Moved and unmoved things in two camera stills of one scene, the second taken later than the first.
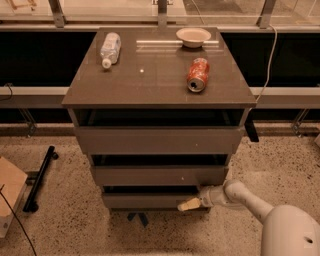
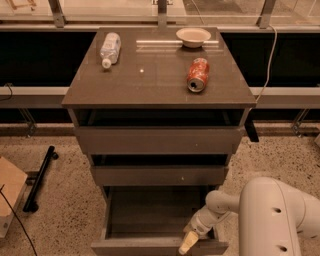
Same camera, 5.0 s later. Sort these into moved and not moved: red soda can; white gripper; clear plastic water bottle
Moved: white gripper
Not moved: red soda can; clear plastic water bottle
